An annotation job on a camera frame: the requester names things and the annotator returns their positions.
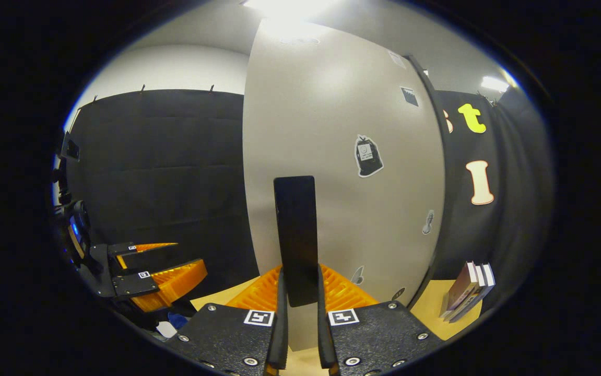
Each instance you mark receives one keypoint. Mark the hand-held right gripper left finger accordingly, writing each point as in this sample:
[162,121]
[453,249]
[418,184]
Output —
[281,334]

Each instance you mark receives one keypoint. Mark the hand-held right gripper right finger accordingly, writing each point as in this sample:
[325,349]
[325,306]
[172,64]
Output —
[323,334]

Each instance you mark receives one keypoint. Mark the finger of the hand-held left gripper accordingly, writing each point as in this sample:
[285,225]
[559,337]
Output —
[122,249]
[136,284]

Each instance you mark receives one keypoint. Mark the grey cabinet door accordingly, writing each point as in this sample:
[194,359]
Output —
[331,104]

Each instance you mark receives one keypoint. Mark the black backdrop cloth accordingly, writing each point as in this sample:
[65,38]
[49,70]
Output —
[164,156]

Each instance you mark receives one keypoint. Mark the ceiling light panel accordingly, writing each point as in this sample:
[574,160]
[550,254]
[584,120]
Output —
[290,6]
[494,83]

